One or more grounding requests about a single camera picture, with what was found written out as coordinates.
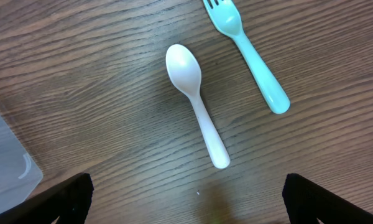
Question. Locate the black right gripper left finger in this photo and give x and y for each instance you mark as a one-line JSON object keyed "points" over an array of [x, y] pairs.
{"points": [[67, 202]]}

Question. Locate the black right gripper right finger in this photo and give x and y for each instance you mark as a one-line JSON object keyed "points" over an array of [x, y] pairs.
{"points": [[307, 202]]}

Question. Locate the clear plastic container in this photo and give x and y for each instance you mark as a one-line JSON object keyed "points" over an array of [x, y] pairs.
{"points": [[19, 174]]}

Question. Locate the pink plastic spoon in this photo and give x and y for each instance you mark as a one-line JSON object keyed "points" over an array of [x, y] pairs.
{"points": [[185, 74]]}

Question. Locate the green plastic fork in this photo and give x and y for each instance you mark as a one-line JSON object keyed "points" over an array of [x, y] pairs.
{"points": [[227, 20]]}

